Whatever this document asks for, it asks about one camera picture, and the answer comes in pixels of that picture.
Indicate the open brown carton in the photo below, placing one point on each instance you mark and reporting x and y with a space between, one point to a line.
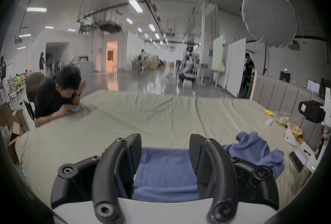
14 127

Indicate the white card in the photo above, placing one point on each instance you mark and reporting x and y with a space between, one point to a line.
269 121

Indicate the round grey softbox lamp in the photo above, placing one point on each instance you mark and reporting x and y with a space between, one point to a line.
269 16

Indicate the small yellow thing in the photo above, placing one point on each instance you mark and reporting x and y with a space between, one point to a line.
269 113

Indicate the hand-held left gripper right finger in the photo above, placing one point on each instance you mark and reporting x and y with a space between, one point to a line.
219 179

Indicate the group of people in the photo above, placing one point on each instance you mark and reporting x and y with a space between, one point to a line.
165 61

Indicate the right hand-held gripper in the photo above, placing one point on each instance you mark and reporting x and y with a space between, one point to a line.
314 111

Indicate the clear snack bag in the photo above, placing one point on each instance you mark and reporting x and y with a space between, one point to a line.
283 117

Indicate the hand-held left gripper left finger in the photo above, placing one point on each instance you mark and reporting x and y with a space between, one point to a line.
103 181

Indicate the bed with beige sheet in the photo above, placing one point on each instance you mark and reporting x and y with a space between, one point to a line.
155 119

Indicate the grey padded headboard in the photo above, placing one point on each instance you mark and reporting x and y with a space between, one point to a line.
279 93

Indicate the brown office chair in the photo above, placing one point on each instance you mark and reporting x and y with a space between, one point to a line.
32 85

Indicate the black phone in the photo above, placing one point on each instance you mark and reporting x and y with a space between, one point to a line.
297 161

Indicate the dark blue shirt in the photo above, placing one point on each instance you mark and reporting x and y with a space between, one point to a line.
165 173

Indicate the person's right hand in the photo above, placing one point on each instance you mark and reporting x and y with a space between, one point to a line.
326 137

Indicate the bunched pale blue garment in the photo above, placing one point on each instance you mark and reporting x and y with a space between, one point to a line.
254 149

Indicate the whiteboard on stand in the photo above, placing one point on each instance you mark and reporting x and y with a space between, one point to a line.
217 53

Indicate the yellow round packet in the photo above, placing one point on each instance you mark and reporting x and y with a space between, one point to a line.
294 128

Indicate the white hand controller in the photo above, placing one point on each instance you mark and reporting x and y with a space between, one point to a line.
291 140

